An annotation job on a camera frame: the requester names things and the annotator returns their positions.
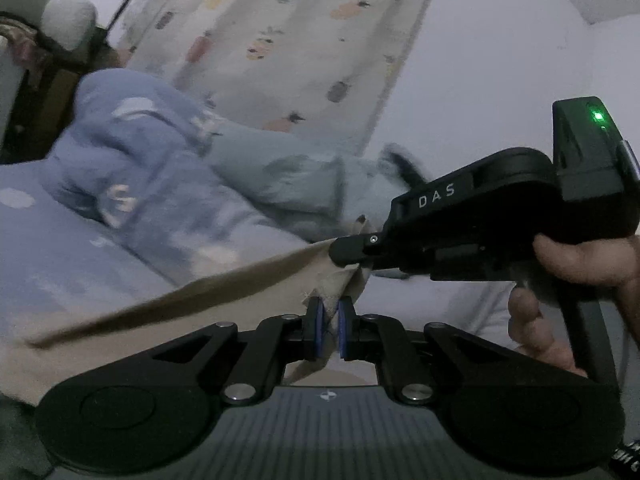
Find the blue printed duvet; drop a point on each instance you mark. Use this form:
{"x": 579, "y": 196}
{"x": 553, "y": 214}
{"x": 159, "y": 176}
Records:
{"x": 150, "y": 160}

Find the fruit printed curtain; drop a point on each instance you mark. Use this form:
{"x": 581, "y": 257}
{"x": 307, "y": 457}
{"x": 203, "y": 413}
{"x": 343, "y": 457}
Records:
{"x": 300, "y": 35}

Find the beige pants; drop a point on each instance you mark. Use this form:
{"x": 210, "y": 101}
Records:
{"x": 200, "y": 305}

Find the dark wooden chair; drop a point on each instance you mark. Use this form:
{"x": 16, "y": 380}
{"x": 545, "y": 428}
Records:
{"x": 55, "y": 100}

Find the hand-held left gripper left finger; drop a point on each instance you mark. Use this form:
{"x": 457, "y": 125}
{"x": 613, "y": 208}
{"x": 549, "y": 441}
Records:
{"x": 316, "y": 330}

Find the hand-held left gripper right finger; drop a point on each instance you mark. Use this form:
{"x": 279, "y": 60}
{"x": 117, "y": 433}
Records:
{"x": 345, "y": 332}

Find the white plush cushion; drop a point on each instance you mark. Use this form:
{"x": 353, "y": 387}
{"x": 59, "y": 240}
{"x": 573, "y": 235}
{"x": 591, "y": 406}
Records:
{"x": 70, "y": 20}

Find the person's right hand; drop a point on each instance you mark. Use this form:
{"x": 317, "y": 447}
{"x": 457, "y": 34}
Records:
{"x": 600, "y": 270}

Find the pale teal blanket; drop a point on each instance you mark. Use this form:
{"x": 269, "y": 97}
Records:
{"x": 300, "y": 180}

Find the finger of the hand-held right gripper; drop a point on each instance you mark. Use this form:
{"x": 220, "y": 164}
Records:
{"x": 355, "y": 249}

